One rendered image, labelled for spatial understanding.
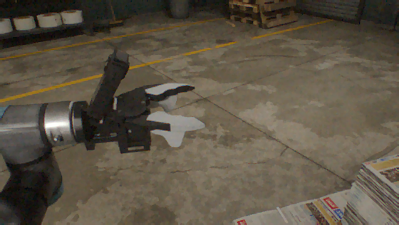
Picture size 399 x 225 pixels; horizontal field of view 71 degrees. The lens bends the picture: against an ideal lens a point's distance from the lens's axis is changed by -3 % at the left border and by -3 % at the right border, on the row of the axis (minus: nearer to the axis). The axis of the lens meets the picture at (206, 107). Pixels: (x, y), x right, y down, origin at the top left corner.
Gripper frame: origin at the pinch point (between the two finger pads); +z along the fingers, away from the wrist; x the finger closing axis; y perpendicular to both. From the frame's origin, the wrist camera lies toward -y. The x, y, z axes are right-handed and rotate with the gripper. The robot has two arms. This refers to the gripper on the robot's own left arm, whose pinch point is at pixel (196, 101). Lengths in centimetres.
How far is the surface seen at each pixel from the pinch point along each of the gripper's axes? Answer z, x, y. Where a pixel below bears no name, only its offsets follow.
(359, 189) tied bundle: 36.0, 7.9, 22.5
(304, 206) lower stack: 46, -16, 67
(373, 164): 38.0, 6.6, 16.2
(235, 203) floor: 38, -68, 134
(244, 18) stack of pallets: 204, -571, 193
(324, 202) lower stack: 55, -17, 67
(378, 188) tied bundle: 36.6, 11.2, 18.1
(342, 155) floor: 138, -99, 138
